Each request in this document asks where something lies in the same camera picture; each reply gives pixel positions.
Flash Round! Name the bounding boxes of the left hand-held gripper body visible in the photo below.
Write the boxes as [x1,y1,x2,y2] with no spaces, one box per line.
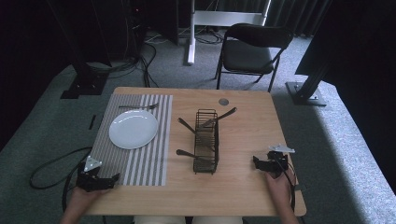
[76,155,108,192]

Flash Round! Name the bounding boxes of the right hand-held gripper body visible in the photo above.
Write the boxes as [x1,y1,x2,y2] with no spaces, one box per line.
[264,143,296,180]

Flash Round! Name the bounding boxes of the person's left hand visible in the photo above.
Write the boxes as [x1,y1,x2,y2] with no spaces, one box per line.
[66,186,108,217]

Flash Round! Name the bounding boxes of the person's right hand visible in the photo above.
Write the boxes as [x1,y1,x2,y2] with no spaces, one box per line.
[264,170,296,213]

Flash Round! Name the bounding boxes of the grey striped placemat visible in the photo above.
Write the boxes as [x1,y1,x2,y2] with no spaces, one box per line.
[89,93,174,188]

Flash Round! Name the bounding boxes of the white round plate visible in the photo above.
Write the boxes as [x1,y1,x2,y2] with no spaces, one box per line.
[108,109,160,150]

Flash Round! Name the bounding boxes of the black metal stand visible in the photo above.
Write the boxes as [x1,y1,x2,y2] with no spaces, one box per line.
[46,0,110,100]
[285,46,331,107]

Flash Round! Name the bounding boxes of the metal fork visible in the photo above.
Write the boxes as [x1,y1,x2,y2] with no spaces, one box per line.
[118,102,160,111]

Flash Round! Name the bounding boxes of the person's legs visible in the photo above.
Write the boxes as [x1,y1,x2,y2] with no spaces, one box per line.
[133,215,245,224]

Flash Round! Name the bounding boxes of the black folding chair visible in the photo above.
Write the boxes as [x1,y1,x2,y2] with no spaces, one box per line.
[214,22,294,93]

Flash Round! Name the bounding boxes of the dark curtain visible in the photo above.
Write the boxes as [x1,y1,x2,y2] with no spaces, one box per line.
[214,0,334,38]

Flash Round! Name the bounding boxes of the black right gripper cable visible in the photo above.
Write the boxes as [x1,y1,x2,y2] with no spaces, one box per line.
[273,154,297,216]

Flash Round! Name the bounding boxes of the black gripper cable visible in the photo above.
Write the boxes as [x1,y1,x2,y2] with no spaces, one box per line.
[29,146,94,214]
[273,154,297,216]

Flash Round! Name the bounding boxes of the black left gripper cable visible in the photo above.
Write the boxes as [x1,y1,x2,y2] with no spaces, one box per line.
[29,146,94,214]

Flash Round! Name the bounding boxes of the black wire cutlery rack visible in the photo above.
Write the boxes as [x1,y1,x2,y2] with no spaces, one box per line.
[192,108,219,175]

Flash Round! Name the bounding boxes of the dark-handled cutlery piece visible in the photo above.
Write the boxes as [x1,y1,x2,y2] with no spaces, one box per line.
[176,148,217,163]
[199,106,238,129]
[177,117,198,135]

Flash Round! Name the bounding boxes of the bundle of black floor cables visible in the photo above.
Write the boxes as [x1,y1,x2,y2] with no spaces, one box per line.
[85,18,225,89]

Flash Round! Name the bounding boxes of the white metal desk frame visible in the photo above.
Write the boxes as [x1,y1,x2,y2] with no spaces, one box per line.
[186,0,273,66]

